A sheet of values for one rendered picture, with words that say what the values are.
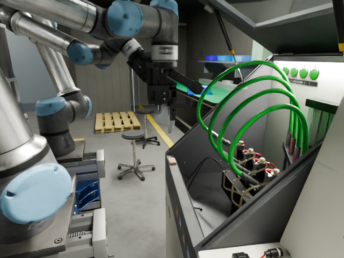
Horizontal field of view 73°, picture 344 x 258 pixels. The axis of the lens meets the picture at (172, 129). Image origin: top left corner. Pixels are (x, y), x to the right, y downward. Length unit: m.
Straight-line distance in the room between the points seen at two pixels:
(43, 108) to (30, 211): 0.64
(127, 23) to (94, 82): 5.70
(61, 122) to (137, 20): 0.64
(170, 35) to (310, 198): 0.52
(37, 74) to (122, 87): 2.36
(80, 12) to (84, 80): 5.62
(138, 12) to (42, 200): 0.43
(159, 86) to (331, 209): 0.49
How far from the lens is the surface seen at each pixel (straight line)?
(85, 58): 0.90
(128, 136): 2.80
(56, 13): 0.63
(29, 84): 7.39
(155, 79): 0.66
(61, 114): 1.08
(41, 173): 0.46
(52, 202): 0.50
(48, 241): 0.65
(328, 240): 0.61
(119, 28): 0.58
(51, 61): 1.21
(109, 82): 6.24
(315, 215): 0.63
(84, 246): 0.70
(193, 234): 0.74
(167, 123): 0.69
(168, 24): 0.65
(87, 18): 0.66
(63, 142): 1.10
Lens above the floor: 1.44
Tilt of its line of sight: 17 degrees down
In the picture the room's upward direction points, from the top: straight up
